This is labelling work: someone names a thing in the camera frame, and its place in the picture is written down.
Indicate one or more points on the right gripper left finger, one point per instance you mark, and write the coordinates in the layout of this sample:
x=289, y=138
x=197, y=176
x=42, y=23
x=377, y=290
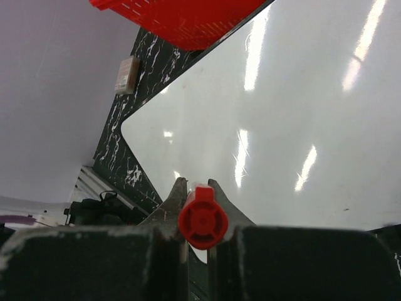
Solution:
x=165, y=217

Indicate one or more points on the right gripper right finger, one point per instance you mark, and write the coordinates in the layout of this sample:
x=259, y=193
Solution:
x=237, y=220

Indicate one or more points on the red capped whiteboard marker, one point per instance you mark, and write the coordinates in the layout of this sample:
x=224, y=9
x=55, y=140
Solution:
x=202, y=222

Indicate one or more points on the white whiteboard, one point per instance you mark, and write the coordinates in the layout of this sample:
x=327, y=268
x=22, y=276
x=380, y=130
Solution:
x=296, y=115

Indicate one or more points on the red plastic shopping basket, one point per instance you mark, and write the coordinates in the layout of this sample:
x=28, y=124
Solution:
x=187, y=24

